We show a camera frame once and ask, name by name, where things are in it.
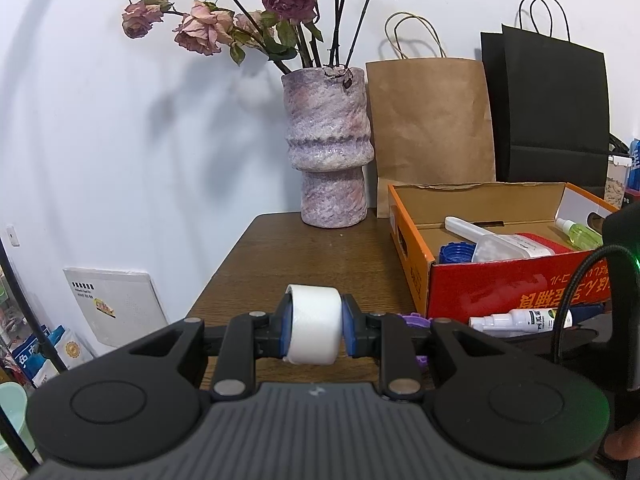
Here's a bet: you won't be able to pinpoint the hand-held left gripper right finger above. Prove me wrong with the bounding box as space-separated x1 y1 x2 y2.
340 294 507 402

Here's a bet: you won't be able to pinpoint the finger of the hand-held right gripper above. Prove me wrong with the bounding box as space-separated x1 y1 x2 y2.
567 302 612 332

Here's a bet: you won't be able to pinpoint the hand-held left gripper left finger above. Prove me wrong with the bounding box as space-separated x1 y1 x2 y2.
127 294 297 402

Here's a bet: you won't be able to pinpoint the white tape roll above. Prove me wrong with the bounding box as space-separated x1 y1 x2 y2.
284 284 344 366

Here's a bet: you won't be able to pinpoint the small white spray bottle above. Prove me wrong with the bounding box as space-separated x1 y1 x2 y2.
469 306 574 334

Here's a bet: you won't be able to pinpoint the green spray bottle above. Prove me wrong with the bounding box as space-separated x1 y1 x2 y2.
554 217 604 251

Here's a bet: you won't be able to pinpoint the clear white plastic bottle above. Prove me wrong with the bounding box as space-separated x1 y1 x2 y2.
444 216 576 262

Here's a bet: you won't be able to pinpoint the red cardboard box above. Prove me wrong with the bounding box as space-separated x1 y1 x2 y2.
387 182 621 325

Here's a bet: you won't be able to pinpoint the blue plastic lid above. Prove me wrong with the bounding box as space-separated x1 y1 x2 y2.
439 242 476 265

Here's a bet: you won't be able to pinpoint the person's right hand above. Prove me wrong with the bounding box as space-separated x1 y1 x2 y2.
602 421 640 462

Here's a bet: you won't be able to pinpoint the purple plastic piece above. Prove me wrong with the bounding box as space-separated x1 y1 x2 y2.
397 311 432 370

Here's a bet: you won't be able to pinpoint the clear food storage container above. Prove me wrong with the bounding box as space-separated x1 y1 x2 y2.
602 154 633 210

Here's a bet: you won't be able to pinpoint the mottled purple ceramic vase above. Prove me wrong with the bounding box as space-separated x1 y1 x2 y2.
281 66 375 229

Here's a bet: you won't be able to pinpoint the black paper bag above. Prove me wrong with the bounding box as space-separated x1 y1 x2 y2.
480 0 612 199

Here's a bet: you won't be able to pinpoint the brown paper bag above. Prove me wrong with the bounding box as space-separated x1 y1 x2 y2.
365 12 497 219

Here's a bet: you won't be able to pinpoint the blue and white bags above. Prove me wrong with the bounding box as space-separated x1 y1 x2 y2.
10 324 95 388

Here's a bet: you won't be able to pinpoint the black stand pole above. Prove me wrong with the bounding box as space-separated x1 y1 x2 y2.
0 237 68 471

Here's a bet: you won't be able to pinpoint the teal plastic bucket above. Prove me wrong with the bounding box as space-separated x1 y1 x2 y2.
0 381 31 463

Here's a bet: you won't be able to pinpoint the dried rose bouquet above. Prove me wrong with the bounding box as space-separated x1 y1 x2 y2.
122 0 413 76

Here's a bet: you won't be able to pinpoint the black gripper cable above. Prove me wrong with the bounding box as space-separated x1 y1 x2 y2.
551 246 615 358

